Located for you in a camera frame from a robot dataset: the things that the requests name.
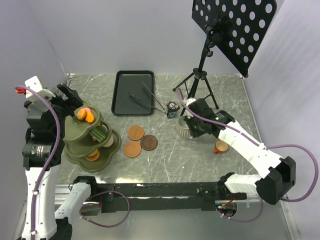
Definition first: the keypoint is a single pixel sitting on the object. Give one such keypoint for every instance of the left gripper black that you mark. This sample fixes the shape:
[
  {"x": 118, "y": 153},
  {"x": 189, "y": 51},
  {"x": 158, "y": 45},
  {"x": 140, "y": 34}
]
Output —
[{"x": 70, "y": 103}]

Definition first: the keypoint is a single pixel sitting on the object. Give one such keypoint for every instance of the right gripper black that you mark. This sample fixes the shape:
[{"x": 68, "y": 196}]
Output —
[{"x": 193, "y": 133}]

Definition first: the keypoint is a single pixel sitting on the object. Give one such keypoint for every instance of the striped ceramic cup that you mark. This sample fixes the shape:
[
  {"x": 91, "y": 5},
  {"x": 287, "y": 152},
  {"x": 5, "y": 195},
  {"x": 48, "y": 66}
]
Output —
[{"x": 182, "y": 128}]

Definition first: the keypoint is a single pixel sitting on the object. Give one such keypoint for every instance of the orange star cookie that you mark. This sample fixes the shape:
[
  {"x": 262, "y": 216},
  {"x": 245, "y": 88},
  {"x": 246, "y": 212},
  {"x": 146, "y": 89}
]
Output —
[{"x": 90, "y": 118}]

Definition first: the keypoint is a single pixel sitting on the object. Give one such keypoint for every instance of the dark brown coaster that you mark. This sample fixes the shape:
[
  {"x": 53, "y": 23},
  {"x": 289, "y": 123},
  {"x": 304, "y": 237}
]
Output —
[{"x": 149, "y": 142}]

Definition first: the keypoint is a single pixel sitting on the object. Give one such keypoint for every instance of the green layered cake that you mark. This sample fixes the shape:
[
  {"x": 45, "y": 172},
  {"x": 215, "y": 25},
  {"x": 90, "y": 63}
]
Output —
[{"x": 98, "y": 135}]

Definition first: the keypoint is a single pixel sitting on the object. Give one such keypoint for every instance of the orange coaster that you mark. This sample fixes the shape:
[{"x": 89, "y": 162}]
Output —
[
  {"x": 132, "y": 149},
  {"x": 136, "y": 133}
]

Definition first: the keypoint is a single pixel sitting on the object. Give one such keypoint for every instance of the metal tongs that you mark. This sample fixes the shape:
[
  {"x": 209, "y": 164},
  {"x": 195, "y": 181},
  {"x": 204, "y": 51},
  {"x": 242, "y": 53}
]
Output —
[{"x": 149, "y": 100}]

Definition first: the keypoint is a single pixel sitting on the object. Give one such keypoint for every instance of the black serving tray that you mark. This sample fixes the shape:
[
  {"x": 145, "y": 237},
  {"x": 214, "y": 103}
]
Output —
[{"x": 133, "y": 93}]

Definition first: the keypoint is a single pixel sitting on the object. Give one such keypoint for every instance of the white cream donut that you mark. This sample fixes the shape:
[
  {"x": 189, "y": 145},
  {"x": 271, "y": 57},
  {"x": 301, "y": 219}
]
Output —
[{"x": 109, "y": 143}]

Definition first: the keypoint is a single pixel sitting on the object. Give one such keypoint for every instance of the orange donut front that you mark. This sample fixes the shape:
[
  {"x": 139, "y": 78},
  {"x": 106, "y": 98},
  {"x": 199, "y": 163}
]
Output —
[{"x": 93, "y": 157}]

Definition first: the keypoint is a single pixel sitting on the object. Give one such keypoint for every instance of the orange donut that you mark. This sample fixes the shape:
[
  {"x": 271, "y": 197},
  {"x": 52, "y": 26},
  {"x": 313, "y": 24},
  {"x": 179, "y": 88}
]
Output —
[
  {"x": 93, "y": 157},
  {"x": 94, "y": 152}
]

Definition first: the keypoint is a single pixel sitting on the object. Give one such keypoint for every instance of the orange coaster front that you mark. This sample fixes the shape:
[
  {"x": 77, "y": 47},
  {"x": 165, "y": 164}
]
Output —
[{"x": 132, "y": 149}]

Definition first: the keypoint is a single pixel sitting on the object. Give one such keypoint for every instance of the orange round cookie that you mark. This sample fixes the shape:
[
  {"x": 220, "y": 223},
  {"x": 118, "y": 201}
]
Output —
[{"x": 81, "y": 114}]

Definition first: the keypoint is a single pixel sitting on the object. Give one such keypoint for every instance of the orange donut back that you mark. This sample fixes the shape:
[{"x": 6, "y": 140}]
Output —
[{"x": 94, "y": 152}]

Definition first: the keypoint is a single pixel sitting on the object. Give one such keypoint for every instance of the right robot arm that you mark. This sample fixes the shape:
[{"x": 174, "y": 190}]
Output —
[{"x": 275, "y": 175}]

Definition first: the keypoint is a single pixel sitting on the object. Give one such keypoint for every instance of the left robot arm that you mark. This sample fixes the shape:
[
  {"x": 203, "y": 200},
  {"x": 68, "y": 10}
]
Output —
[{"x": 46, "y": 115}]

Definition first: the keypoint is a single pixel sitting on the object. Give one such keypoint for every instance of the black mesh microphone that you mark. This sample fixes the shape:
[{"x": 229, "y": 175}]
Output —
[{"x": 55, "y": 91}]

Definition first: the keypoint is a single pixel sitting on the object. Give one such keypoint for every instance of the black cartoon figurine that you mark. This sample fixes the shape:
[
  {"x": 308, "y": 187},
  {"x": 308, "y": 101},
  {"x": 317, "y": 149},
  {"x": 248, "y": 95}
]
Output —
[{"x": 172, "y": 109}]

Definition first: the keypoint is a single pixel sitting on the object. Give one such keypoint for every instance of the small copper cup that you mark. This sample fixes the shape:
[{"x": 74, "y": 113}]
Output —
[{"x": 220, "y": 147}]

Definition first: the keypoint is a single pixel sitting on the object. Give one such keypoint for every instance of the green three-tier serving stand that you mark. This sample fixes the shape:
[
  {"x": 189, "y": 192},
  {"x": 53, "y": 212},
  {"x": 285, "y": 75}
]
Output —
[{"x": 79, "y": 143}]

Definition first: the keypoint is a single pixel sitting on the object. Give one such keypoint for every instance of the black music stand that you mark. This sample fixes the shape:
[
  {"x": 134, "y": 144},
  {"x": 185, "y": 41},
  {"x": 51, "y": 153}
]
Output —
[{"x": 235, "y": 27}]

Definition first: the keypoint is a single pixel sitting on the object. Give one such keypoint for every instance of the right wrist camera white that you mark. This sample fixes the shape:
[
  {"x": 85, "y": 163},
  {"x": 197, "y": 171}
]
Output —
[{"x": 187, "y": 103}]

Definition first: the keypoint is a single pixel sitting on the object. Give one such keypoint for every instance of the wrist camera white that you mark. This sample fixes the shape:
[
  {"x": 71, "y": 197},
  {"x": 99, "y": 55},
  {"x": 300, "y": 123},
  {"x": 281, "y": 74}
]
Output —
[
  {"x": 187, "y": 103},
  {"x": 35, "y": 84}
]

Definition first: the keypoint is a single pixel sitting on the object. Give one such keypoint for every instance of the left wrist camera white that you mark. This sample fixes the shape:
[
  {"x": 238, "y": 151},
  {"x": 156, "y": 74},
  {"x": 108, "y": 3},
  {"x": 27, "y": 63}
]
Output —
[{"x": 35, "y": 84}]

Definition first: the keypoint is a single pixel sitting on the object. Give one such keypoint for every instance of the black base frame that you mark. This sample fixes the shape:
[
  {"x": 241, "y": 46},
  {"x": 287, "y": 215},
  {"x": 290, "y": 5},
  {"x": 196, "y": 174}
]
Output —
[{"x": 116, "y": 197}]

